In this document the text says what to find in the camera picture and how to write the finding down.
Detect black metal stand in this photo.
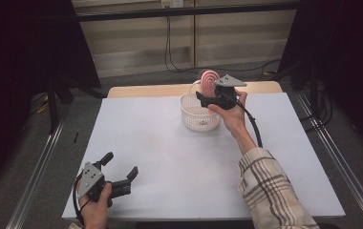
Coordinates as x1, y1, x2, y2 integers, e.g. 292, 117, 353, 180
47, 75, 73, 135

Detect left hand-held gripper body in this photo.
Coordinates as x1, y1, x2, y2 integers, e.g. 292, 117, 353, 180
77, 161, 132, 202

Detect white slotted plastic basket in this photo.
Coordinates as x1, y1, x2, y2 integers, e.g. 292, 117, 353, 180
179, 79, 222, 133

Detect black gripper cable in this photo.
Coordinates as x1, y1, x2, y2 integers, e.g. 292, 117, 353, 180
230, 94, 264, 149
72, 173, 87, 227

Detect metal floor rail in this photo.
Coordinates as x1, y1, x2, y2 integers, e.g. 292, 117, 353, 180
295, 94, 363, 229
6, 122, 65, 229

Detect black power cable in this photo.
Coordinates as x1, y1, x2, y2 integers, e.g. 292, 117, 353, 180
167, 14, 281, 73
163, 14, 190, 74

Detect black curtain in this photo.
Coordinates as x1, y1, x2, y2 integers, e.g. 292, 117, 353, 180
0, 0, 103, 198
277, 0, 363, 157

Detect person's right hand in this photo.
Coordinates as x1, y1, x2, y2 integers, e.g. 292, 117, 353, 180
207, 89, 251, 143

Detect pink oval brush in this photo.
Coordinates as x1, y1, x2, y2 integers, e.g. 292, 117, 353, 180
200, 70, 221, 98

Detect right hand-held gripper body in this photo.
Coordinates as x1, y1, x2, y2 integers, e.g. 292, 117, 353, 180
214, 73, 247, 111

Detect person's left hand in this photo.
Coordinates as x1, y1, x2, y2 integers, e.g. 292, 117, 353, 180
79, 182, 114, 229

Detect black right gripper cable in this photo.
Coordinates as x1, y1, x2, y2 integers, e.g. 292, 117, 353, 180
230, 94, 264, 149

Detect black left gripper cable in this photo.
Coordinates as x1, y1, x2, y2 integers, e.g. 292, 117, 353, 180
72, 173, 87, 227

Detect light wooden table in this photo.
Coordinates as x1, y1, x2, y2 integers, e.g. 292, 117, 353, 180
107, 80, 284, 99

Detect black floor cables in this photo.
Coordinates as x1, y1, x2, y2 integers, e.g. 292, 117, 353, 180
299, 85, 334, 133

